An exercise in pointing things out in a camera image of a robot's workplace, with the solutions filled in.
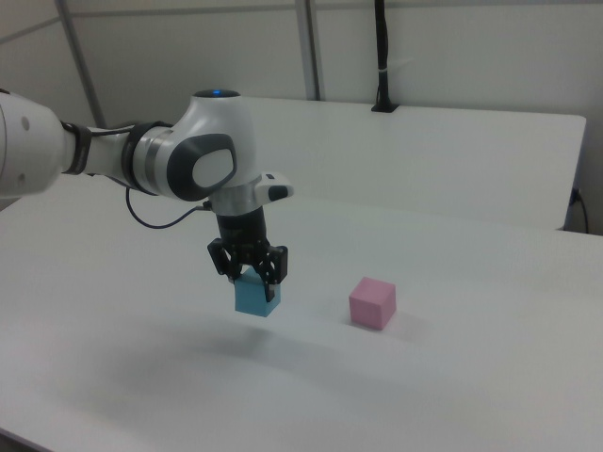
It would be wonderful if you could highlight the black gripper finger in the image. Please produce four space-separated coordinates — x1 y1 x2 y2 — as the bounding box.
205 238 246 284
253 243 290 303

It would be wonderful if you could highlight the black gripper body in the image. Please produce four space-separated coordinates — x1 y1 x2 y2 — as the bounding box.
215 206 271 266

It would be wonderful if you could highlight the blue cube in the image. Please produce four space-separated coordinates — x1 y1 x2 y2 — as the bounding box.
234 267 284 318

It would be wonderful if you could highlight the pink cube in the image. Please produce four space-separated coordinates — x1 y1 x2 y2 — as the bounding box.
348 276 398 331

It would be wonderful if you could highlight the white side table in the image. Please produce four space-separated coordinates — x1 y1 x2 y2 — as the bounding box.
224 95 588 233

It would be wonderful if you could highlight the black pole stand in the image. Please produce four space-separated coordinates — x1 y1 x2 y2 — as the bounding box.
370 0 400 114

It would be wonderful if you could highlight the grey metal partition post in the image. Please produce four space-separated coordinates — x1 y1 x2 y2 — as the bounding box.
295 0 327 102

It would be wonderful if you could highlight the black wall cable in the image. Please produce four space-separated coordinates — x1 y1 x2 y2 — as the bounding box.
570 187 591 234

